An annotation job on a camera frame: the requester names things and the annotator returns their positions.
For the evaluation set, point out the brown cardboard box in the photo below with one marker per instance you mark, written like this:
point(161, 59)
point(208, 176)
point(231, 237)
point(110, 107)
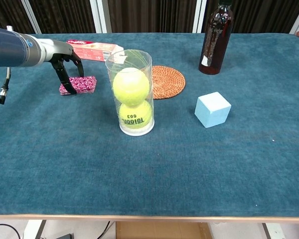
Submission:
point(159, 230)

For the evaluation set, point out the yellow tennis ball black print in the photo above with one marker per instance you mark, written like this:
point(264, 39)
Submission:
point(134, 117)

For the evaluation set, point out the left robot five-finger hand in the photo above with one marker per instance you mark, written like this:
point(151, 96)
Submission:
point(54, 51)

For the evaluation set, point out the grey floor box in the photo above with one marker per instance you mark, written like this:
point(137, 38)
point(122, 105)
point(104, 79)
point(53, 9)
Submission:
point(64, 236)

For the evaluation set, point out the plain yellow tennis ball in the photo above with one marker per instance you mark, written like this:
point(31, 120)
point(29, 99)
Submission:
point(130, 87)

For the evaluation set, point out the dark pleated curtain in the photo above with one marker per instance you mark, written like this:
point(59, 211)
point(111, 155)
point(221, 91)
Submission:
point(152, 15)

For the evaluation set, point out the clear plastic ball tube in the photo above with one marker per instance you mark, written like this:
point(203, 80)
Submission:
point(137, 132)

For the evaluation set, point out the white table leg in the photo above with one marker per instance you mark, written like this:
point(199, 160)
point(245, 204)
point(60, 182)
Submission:
point(33, 230)
point(274, 231)

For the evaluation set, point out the dark brown glass bottle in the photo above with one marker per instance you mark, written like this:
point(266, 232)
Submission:
point(215, 37)

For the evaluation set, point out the teal velvet table cloth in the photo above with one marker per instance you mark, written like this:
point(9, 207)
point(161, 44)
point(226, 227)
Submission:
point(164, 174)

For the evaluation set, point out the light blue foam cube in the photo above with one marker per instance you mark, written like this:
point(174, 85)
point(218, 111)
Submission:
point(211, 112)

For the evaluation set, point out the red white toothpaste box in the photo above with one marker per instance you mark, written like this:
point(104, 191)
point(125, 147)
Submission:
point(94, 51)

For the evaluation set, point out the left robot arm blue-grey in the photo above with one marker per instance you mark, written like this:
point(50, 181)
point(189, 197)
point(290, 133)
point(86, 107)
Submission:
point(10, 47)

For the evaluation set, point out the round woven rattan coaster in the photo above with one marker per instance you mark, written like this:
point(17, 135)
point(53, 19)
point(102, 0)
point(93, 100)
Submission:
point(170, 82)

